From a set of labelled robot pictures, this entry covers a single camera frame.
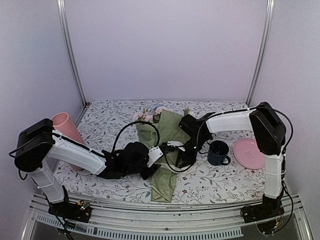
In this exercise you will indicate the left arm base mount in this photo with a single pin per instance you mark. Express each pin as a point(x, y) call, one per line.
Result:
point(80, 211)

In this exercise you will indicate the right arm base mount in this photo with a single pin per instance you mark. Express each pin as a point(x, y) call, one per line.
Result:
point(269, 208)

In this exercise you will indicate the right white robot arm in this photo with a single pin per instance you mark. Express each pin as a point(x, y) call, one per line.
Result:
point(270, 136)

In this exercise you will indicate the left aluminium frame post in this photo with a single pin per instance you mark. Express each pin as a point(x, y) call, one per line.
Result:
point(62, 13)

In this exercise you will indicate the green paper bouquet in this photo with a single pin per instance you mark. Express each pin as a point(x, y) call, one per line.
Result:
point(161, 129)

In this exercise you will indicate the pink plate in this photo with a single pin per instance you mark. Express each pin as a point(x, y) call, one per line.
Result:
point(247, 153)

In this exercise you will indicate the right aluminium frame post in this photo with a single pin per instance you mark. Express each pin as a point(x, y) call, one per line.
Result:
point(268, 18)

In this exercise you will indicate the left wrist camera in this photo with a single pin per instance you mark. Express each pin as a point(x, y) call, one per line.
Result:
point(154, 154)

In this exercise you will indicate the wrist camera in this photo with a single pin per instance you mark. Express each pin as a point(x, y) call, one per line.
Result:
point(172, 146)
point(154, 154)

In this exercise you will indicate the pink cylindrical vase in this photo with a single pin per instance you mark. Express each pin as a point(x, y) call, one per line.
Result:
point(64, 124)

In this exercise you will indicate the aluminium front rail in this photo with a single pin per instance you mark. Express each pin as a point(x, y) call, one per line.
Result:
point(126, 220)

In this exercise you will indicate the aluminium frame post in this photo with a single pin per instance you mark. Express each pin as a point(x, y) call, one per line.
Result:
point(62, 13)
point(268, 18)

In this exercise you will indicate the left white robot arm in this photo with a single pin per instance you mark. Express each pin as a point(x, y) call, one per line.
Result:
point(41, 141)

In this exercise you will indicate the dark blue mug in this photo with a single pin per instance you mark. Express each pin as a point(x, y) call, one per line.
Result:
point(218, 153)

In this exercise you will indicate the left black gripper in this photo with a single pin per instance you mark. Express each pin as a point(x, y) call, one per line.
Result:
point(146, 175)

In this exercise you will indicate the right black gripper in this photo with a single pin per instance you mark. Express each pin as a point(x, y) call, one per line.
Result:
point(188, 159)

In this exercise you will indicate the cream printed ribbon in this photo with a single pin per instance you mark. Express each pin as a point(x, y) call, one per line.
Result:
point(187, 169)

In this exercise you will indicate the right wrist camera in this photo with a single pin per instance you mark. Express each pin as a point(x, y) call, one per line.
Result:
point(172, 146)

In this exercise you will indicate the floral patterned table mat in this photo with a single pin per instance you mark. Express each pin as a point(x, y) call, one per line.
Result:
point(107, 124)

